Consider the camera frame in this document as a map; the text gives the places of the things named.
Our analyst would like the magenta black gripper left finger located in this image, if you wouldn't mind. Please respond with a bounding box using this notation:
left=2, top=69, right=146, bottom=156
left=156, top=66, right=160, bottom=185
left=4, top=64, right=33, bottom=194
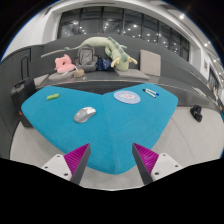
left=42, top=143, right=91, bottom=185

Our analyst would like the black suitcase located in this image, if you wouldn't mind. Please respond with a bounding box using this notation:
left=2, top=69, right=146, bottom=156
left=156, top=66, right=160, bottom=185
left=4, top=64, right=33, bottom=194
left=11, top=78, right=36, bottom=127

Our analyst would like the grey backpack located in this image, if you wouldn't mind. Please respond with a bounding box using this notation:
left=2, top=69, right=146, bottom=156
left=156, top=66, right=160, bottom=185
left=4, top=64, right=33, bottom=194
left=75, top=45, right=98, bottom=72

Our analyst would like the round light blue mouse pad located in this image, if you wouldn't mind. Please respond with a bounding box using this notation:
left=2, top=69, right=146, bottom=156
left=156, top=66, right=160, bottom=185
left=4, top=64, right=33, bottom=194
left=113, top=90, right=141, bottom=104

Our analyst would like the blue capped white marker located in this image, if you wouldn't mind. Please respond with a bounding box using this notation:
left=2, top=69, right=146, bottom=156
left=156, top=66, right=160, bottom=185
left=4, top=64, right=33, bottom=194
left=146, top=88, right=159, bottom=96

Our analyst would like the black capped white marker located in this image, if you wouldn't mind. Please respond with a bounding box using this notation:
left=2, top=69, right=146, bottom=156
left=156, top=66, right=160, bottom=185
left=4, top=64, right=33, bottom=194
left=143, top=89, right=156, bottom=98

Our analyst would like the small brown basket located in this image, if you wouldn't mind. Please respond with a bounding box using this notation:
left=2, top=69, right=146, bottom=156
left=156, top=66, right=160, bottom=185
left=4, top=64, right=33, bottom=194
left=74, top=69, right=84, bottom=78

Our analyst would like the black bag on floor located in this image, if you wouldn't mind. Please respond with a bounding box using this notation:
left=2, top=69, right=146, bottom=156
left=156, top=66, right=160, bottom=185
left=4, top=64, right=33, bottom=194
left=190, top=105, right=202, bottom=122

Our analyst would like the teal felt table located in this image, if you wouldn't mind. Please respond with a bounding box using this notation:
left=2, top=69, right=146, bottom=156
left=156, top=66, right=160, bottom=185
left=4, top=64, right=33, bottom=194
left=22, top=83, right=178, bottom=174

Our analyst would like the grey computer mouse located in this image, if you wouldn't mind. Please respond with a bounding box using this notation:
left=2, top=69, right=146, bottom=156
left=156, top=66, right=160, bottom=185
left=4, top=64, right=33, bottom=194
left=74, top=107, right=96, bottom=123

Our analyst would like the green dragon plush toy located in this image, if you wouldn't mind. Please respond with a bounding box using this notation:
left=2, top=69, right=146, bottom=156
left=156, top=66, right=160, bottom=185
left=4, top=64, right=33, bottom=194
left=40, top=36, right=139, bottom=72

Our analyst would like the dark blue bag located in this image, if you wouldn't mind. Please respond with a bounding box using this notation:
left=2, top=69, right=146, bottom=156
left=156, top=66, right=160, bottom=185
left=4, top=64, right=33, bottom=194
left=96, top=58, right=111, bottom=71

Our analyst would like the grey curved sofa bench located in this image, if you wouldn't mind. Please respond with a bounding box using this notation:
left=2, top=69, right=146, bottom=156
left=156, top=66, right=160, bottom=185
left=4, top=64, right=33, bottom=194
left=29, top=35, right=219, bottom=111

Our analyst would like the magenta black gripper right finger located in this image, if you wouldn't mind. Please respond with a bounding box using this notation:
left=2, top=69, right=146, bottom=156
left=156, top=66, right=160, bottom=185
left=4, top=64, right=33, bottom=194
left=132, top=143, right=182, bottom=185

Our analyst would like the beige square cushion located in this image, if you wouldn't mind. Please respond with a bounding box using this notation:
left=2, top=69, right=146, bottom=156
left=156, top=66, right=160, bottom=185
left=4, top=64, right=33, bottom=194
left=140, top=50, right=161, bottom=76

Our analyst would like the pink plush cushion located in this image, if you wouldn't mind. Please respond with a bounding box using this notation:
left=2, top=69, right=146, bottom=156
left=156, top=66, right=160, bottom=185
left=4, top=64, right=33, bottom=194
left=55, top=55, right=75, bottom=73

